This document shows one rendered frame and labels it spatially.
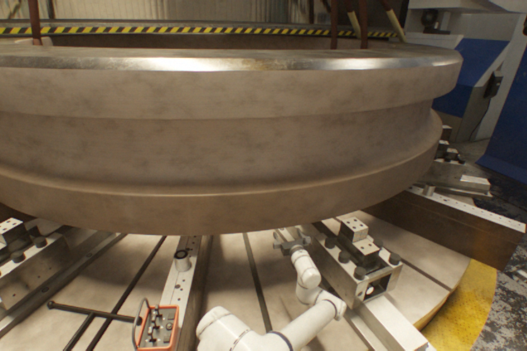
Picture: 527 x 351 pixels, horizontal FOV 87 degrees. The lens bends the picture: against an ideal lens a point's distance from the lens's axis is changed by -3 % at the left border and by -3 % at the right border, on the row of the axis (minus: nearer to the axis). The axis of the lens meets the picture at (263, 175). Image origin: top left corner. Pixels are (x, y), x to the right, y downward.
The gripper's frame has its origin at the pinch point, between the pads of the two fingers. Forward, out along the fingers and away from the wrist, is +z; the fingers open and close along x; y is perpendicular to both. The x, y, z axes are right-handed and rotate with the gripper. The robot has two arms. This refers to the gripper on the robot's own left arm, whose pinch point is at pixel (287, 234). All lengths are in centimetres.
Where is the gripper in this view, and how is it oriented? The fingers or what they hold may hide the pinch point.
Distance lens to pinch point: 156.7
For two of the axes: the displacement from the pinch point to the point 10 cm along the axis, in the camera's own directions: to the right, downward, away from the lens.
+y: 0.2, -8.9, -4.6
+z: -2.7, -4.5, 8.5
